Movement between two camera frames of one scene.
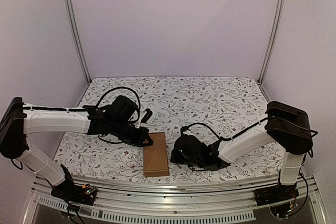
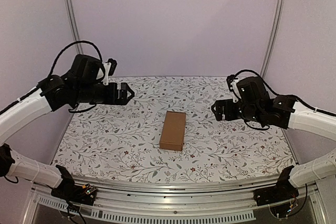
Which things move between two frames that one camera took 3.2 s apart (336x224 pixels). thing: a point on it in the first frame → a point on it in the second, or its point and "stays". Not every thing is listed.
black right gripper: (184, 158) → (223, 109)
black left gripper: (143, 133) → (113, 99)
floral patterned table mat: (221, 106) stays
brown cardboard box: (155, 156) → (172, 136)
